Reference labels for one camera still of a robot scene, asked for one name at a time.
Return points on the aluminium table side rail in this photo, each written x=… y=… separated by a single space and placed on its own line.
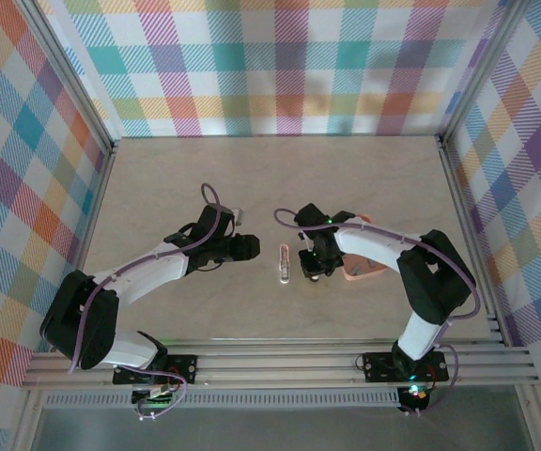
x=464 y=211
x=87 y=235

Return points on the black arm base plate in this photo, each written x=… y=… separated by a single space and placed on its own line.
x=378 y=368
x=186 y=368

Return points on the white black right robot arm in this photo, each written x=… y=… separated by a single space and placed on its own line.
x=435 y=282

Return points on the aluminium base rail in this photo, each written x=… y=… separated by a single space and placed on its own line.
x=275 y=366

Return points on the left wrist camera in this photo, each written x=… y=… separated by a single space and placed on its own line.
x=237 y=215

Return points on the black controller box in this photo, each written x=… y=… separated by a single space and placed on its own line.
x=150 y=399
x=416 y=397

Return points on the pink plastic tray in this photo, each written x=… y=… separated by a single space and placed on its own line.
x=366 y=272

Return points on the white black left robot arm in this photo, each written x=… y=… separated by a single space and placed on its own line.
x=82 y=324

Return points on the aluminium frame post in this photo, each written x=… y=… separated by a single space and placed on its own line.
x=479 y=70
x=69 y=70

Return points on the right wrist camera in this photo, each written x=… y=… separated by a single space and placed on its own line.
x=306 y=236

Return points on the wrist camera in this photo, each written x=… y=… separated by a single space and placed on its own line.
x=306 y=236
x=237 y=215

